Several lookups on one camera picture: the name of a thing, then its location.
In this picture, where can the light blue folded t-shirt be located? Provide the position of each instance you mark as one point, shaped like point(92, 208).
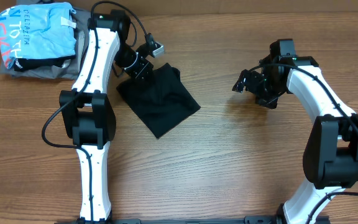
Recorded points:
point(37, 32)

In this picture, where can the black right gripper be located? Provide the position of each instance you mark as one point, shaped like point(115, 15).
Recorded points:
point(246, 83)

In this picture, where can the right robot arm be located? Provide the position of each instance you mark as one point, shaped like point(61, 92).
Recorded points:
point(330, 159)

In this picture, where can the grey folded garment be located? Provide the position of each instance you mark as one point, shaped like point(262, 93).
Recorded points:
point(70, 68)

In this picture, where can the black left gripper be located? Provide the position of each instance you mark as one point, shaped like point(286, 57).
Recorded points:
point(145, 65)

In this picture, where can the black t-shirt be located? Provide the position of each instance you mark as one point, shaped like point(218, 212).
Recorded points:
point(161, 102)

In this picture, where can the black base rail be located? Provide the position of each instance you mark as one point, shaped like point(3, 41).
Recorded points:
point(191, 221)

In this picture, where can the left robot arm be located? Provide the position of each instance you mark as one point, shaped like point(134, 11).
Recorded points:
point(87, 113)

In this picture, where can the black folded garment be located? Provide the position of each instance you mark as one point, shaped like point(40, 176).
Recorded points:
point(22, 64)

